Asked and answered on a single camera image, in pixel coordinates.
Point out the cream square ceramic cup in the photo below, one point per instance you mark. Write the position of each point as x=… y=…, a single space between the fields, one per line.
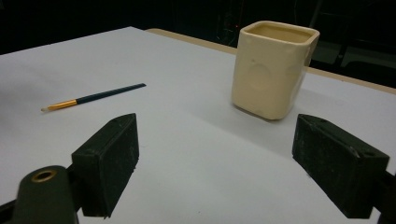
x=271 y=77

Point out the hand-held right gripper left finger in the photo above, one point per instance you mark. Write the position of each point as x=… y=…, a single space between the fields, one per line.
x=107 y=161

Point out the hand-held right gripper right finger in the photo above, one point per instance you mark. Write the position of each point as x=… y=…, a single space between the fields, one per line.
x=339 y=168

